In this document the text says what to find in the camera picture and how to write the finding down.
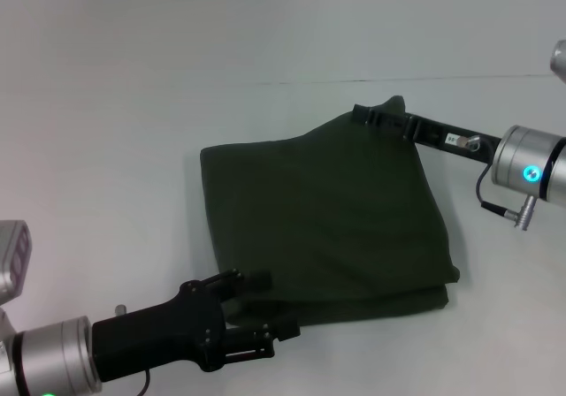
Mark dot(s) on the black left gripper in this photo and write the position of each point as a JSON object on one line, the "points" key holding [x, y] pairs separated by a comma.
{"points": [[163, 334]]}

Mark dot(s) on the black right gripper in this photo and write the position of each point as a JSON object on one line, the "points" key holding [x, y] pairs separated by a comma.
{"points": [[451, 137]]}

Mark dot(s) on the dark green t-shirt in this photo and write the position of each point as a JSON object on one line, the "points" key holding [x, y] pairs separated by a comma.
{"points": [[318, 210]]}

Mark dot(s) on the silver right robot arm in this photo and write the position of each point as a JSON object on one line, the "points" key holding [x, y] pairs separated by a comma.
{"points": [[530, 162]]}

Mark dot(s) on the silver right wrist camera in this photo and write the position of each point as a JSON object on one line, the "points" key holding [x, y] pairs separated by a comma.
{"points": [[558, 60]]}

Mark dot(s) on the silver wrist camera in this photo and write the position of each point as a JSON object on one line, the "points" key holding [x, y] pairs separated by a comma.
{"points": [[11, 259], [558, 60]]}

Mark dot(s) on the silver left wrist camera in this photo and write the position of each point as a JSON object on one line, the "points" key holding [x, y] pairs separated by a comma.
{"points": [[11, 259]]}

